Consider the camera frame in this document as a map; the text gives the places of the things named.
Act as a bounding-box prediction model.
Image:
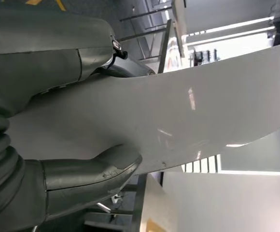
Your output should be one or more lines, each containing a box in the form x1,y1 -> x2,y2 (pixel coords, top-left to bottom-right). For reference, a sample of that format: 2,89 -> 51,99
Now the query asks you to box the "grey metal frame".
85,174 -> 148,232
119,0 -> 172,75

